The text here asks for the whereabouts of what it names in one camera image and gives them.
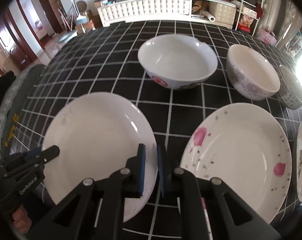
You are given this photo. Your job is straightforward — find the small grey patterned bowl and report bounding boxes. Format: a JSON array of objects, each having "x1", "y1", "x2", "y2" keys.
[{"x1": 276, "y1": 64, "x2": 302, "y2": 110}]

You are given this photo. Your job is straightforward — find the large white bowl red mark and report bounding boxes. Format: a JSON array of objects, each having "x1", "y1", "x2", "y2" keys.
[{"x1": 137, "y1": 34, "x2": 218, "y2": 90}]

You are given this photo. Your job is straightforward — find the white plate pink flowers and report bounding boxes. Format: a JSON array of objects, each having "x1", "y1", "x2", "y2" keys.
[{"x1": 180, "y1": 103, "x2": 292, "y2": 223}]

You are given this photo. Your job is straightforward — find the plain white plate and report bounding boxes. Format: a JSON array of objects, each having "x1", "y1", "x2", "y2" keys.
[{"x1": 42, "y1": 92, "x2": 158, "y2": 222}]

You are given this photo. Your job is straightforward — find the white metal shelf rack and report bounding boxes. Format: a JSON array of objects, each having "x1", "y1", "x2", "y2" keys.
[{"x1": 231, "y1": 0, "x2": 265, "y2": 36}]

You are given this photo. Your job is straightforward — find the white paper roll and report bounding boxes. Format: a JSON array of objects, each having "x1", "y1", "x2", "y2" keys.
[{"x1": 200, "y1": 11, "x2": 216, "y2": 22}]

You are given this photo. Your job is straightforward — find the black white grid tablecloth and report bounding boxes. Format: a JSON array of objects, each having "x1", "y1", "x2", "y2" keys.
[{"x1": 11, "y1": 21, "x2": 302, "y2": 239}]

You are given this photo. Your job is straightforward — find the white lattice cabinet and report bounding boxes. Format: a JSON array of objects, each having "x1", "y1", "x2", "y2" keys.
[{"x1": 98, "y1": 0, "x2": 237, "y2": 29}]

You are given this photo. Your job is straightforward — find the left hand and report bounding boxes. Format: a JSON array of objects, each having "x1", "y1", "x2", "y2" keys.
[{"x1": 12, "y1": 205, "x2": 32, "y2": 234}]

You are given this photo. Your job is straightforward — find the green cushion yellow print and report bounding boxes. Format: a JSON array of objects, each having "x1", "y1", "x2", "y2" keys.
[{"x1": 0, "y1": 64, "x2": 46, "y2": 160}]

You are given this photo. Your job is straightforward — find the white bowl purple floral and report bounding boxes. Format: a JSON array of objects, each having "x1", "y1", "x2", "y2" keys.
[{"x1": 226, "y1": 44, "x2": 281, "y2": 101}]

